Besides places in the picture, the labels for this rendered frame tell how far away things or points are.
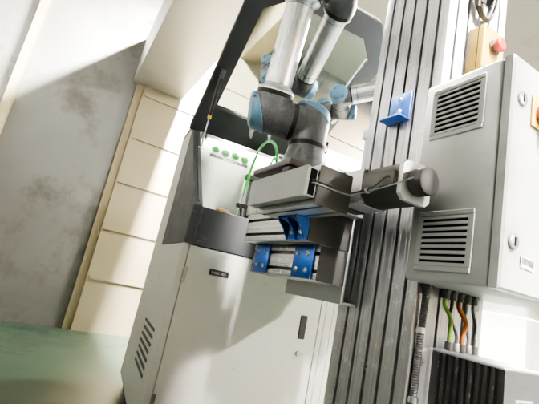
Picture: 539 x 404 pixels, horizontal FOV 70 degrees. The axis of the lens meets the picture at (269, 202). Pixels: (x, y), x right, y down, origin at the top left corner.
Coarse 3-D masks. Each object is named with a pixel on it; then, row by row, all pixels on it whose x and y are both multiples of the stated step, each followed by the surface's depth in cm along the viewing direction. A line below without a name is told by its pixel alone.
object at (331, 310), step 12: (324, 156) 224; (336, 156) 229; (348, 156) 234; (336, 168) 225; (348, 168) 230; (360, 168) 234; (336, 312) 175; (324, 324) 172; (324, 336) 172; (324, 348) 171; (324, 360) 170; (324, 372) 169; (324, 384) 168; (312, 396) 166
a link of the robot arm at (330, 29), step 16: (336, 0) 114; (352, 0) 115; (336, 16) 119; (352, 16) 120; (320, 32) 126; (336, 32) 124; (320, 48) 130; (304, 64) 137; (320, 64) 135; (304, 80) 141; (304, 96) 147
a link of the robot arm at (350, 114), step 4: (332, 104) 175; (352, 104) 172; (332, 108) 174; (348, 108) 168; (352, 108) 171; (356, 108) 174; (332, 112) 174; (336, 112) 171; (340, 112) 169; (344, 112) 169; (348, 112) 171; (352, 112) 171; (356, 112) 175; (332, 116) 175; (336, 116) 175; (340, 116) 173; (344, 116) 172; (348, 116) 172; (352, 116) 172
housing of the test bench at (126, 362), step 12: (180, 156) 231; (180, 168) 216; (168, 192) 235; (168, 204) 220; (168, 216) 207; (156, 240) 225; (156, 252) 211; (144, 288) 216; (144, 300) 203; (132, 336) 207; (132, 348) 195; (120, 372) 210
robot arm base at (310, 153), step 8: (296, 144) 116; (304, 144) 115; (312, 144) 115; (320, 144) 117; (288, 152) 117; (296, 152) 114; (304, 152) 114; (312, 152) 114; (320, 152) 116; (304, 160) 112; (312, 160) 113; (320, 160) 115
